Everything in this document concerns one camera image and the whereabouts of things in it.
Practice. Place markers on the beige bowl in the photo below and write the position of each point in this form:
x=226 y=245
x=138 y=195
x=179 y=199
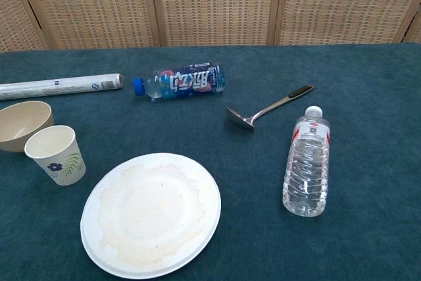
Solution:
x=19 y=123

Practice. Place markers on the white paper plate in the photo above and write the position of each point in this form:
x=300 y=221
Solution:
x=151 y=215

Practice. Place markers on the floral paper cup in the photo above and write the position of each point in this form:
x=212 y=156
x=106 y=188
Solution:
x=60 y=169

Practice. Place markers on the blue labelled drink bottle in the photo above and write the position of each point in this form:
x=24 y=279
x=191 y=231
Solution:
x=190 y=82

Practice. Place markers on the steel ladle black grip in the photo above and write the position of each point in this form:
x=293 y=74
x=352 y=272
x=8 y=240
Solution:
x=268 y=108

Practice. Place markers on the clear water bottle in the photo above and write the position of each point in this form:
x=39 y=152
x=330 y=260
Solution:
x=307 y=169

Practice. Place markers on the woven folding screen panel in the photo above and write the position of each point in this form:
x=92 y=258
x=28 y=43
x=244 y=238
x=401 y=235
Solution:
x=213 y=4
x=13 y=14
x=342 y=4
x=92 y=4
x=415 y=31

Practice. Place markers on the white plastic wrap roll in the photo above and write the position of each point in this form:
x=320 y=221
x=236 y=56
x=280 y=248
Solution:
x=59 y=86

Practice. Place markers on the teal tablecloth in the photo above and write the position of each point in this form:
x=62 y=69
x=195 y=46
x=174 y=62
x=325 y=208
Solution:
x=361 y=162

